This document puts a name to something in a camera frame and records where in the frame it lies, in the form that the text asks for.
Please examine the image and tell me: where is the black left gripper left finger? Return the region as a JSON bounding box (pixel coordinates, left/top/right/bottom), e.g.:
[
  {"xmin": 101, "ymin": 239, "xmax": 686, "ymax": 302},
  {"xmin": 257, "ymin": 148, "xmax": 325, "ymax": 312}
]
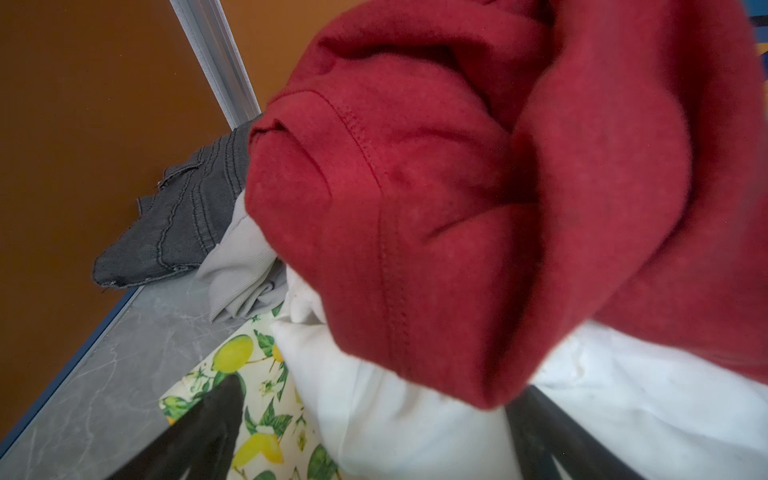
[{"xmin": 110, "ymin": 375, "xmax": 245, "ymax": 480}]

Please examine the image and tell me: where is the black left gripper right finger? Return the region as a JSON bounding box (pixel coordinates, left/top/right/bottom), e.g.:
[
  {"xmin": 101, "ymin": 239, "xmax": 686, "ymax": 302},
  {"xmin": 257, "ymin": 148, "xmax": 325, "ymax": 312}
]
[{"xmin": 505, "ymin": 385, "xmax": 641, "ymax": 480}]

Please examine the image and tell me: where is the white cloth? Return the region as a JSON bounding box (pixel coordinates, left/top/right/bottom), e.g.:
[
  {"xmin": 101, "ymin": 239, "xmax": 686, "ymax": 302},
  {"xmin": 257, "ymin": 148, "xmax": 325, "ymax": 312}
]
[{"xmin": 272, "ymin": 272, "xmax": 767, "ymax": 479}]

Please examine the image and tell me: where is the dark red cloth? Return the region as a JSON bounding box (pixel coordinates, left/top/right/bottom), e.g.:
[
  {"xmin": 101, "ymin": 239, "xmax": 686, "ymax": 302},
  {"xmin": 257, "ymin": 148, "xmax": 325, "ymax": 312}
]
[{"xmin": 245, "ymin": 1, "xmax": 767, "ymax": 409}]

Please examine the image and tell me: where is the lemon print cloth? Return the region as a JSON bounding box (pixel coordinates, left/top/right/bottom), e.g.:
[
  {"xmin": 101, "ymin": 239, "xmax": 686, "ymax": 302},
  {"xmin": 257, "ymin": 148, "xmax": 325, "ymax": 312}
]
[{"xmin": 159, "ymin": 305, "xmax": 352, "ymax": 479}]

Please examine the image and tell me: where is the light grey cloth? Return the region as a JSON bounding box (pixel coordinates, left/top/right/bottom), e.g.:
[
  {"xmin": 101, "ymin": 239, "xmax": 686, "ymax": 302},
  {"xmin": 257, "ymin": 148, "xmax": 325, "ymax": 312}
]
[{"xmin": 195, "ymin": 193, "xmax": 287, "ymax": 322}]

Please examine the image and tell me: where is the dark grey denim cloth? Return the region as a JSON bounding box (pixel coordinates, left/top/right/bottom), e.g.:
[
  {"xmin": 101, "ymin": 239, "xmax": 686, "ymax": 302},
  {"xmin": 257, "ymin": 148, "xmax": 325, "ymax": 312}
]
[{"xmin": 92, "ymin": 121, "xmax": 253, "ymax": 289}]

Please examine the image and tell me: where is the silver aluminium corner post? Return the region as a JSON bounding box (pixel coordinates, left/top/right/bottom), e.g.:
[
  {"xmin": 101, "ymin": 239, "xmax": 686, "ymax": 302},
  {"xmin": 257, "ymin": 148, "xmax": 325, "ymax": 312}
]
[{"xmin": 170, "ymin": 0, "xmax": 261, "ymax": 130}]

